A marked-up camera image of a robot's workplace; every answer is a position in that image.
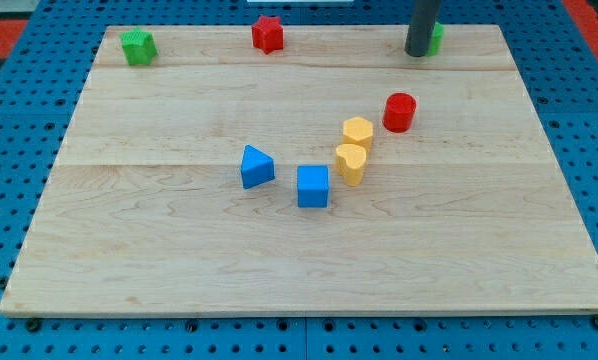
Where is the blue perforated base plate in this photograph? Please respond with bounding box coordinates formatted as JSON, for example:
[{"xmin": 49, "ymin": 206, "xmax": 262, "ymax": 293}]
[{"xmin": 0, "ymin": 0, "xmax": 598, "ymax": 359}]

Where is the green block behind rod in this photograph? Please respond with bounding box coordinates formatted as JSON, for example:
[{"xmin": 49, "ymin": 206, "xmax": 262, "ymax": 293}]
[{"xmin": 426, "ymin": 22, "xmax": 445, "ymax": 57}]

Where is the light wooden board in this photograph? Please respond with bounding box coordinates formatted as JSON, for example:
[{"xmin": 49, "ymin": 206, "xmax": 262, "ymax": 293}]
[{"xmin": 0, "ymin": 25, "xmax": 598, "ymax": 318}]

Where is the yellow hexagon block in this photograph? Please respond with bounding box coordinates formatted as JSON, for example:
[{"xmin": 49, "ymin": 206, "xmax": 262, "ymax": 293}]
[{"xmin": 342, "ymin": 117, "xmax": 374, "ymax": 152}]

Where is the red star block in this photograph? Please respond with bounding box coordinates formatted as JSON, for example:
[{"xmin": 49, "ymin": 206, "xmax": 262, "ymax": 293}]
[{"xmin": 251, "ymin": 15, "xmax": 285, "ymax": 54}]

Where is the yellow heart block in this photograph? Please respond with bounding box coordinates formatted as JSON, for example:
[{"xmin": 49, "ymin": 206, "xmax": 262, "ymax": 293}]
[{"xmin": 335, "ymin": 143, "xmax": 367, "ymax": 187}]

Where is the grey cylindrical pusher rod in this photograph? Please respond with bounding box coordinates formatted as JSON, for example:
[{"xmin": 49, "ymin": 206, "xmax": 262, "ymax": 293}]
[{"xmin": 404, "ymin": 0, "xmax": 442, "ymax": 57}]

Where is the blue triangle block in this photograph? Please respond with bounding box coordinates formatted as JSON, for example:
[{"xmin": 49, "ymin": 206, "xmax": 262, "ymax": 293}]
[{"xmin": 240, "ymin": 145, "xmax": 275, "ymax": 189}]

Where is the green star block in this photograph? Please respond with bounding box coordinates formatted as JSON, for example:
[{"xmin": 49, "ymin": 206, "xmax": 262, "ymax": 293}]
[{"xmin": 119, "ymin": 27, "xmax": 158, "ymax": 66}]

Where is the blue cube block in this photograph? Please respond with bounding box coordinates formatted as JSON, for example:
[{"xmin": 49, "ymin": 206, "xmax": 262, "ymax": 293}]
[{"xmin": 297, "ymin": 165, "xmax": 330, "ymax": 208}]

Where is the red cylinder block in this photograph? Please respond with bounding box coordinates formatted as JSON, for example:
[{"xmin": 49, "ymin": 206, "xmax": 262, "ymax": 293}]
[{"xmin": 382, "ymin": 93, "xmax": 417, "ymax": 133}]

